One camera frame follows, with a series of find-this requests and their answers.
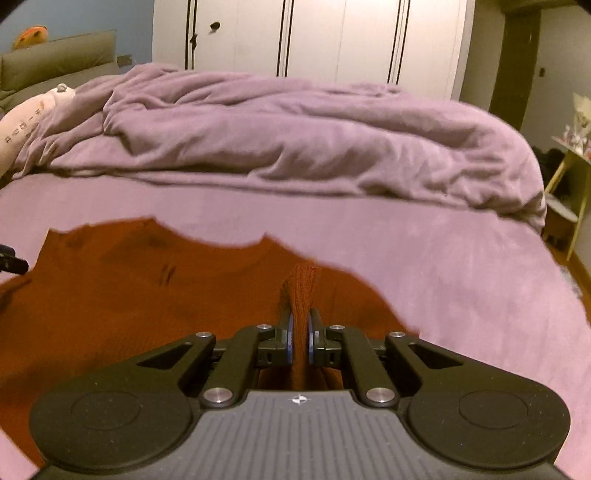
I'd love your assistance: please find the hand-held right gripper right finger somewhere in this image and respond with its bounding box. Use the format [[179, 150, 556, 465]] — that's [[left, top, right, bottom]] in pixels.
[[307, 308, 456, 409]]

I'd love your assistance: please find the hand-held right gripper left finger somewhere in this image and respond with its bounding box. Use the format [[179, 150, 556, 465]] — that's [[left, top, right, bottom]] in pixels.
[[134, 310, 296, 409]]

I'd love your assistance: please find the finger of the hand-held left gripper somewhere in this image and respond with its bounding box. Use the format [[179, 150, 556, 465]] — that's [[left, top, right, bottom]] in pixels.
[[0, 244, 30, 276]]

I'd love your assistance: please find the rust brown knit cardigan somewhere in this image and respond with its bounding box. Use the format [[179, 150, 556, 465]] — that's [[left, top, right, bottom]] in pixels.
[[0, 216, 422, 468]]

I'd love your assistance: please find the dark clothes pile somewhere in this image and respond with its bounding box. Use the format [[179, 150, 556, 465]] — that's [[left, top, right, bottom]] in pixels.
[[534, 147, 567, 195]]

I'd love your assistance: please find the white long plush toy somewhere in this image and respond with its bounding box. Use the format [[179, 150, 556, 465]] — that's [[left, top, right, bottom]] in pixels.
[[0, 83, 77, 177]]

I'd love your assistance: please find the purple fleece bed blanket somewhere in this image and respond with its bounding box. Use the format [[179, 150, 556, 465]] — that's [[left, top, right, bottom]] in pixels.
[[0, 173, 579, 480]]

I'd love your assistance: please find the rumpled purple duvet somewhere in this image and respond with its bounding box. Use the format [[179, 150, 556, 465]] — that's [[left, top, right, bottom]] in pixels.
[[13, 64, 548, 232]]

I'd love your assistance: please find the orange plush toy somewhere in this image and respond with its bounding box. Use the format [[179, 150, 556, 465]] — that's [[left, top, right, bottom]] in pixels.
[[12, 25, 50, 51]]

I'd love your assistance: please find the white wardrobe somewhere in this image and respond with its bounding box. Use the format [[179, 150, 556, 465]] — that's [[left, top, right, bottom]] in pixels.
[[151, 0, 477, 103]]

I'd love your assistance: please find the pale yellow side table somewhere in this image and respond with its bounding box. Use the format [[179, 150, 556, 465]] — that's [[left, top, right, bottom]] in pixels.
[[542, 137, 591, 265]]

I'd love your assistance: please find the dark brown door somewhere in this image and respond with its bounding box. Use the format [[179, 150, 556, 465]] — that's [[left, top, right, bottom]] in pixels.
[[488, 9, 542, 131]]

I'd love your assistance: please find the wrapped flower bouquet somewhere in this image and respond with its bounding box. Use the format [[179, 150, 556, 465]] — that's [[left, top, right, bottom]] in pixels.
[[564, 91, 591, 155]]

